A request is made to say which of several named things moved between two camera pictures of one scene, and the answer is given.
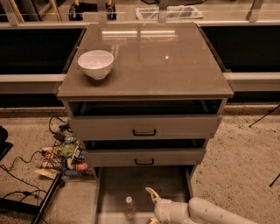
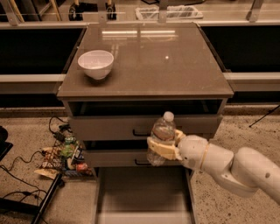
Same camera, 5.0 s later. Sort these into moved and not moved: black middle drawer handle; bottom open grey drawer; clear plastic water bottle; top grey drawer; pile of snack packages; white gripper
Moved: clear plastic water bottle; white gripper
Not moved: black middle drawer handle; top grey drawer; bottom open grey drawer; pile of snack packages
